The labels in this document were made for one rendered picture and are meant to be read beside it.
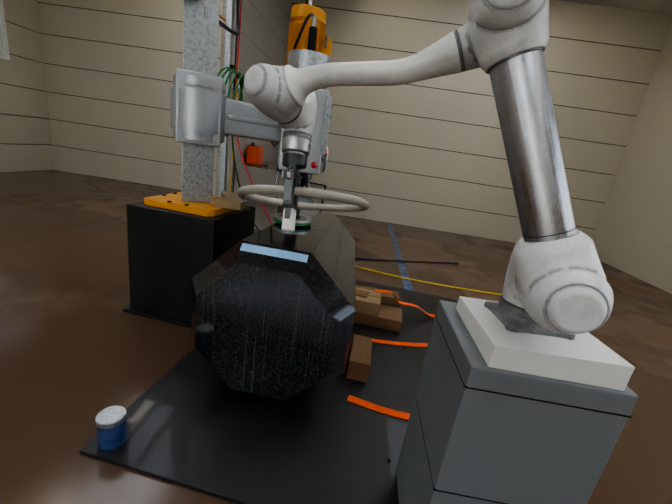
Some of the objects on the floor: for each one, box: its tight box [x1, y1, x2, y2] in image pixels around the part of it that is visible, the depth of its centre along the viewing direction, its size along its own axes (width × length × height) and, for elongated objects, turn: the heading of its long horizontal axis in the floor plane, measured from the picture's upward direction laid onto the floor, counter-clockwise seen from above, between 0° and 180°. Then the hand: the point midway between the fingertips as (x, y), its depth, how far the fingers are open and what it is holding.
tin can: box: [96, 406, 127, 451], centre depth 135 cm, size 10×10×13 cm
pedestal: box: [123, 201, 256, 328], centre depth 246 cm, size 66×66×74 cm
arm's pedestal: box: [387, 300, 638, 504], centre depth 112 cm, size 50×50×80 cm
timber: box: [346, 334, 372, 383], centre depth 206 cm, size 30×12×12 cm, turn 147°
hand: (289, 220), depth 106 cm, fingers closed on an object, 4 cm apart
